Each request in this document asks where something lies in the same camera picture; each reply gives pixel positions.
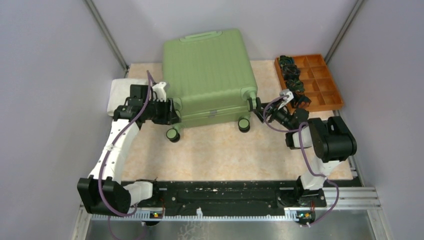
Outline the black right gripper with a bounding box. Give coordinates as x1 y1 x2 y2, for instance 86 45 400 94
252 98 295 132

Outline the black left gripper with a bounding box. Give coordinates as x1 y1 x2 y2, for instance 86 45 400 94
144 96 181 125

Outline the green suitcase blue lining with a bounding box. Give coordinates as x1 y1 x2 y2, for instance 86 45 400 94
162 28 258 129

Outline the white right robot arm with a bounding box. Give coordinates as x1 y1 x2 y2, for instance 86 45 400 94
248 89 357 207

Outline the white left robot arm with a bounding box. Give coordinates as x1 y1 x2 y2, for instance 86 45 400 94
77 78 180 217

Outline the dark bundle in tray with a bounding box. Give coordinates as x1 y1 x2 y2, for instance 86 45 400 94
281 64 301 81
286 78 305 94
278 55 295 69
291 92 312 109

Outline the suitcase wheel middle right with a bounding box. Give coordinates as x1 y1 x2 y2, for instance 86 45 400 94
247 97 262 112

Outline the suitcase wheel front right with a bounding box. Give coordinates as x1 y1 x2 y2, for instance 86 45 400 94
237 118 251 133

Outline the white folded towel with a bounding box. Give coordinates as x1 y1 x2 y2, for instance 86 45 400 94
107 78 148 117

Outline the orange compartment tray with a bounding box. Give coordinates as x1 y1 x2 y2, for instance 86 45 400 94
274 54 344 112

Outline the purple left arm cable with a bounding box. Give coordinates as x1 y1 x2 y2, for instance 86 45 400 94
97 70 155 240

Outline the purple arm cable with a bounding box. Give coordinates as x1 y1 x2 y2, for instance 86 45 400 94
97 70 155 240
262 96 340 228

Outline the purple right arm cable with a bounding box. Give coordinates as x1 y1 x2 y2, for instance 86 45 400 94
262 96 340 228

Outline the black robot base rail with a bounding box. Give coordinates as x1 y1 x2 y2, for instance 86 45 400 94
137 180 328 217

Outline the white slotted cable duct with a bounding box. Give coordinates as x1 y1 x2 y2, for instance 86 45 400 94
110 208 312 222

